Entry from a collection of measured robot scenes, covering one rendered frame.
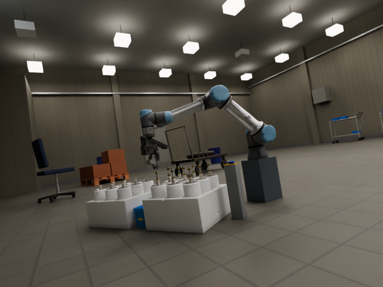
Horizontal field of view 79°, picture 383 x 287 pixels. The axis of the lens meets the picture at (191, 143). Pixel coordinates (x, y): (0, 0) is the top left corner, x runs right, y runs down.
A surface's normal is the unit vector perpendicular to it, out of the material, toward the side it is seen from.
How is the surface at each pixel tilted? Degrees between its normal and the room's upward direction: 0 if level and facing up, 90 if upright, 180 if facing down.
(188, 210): 90
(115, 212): 90
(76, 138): 90
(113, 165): 90
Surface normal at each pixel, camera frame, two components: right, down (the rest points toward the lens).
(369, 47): -0.87, 0.11
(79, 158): 0.48, -0.11
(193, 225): -0.52, 0.04
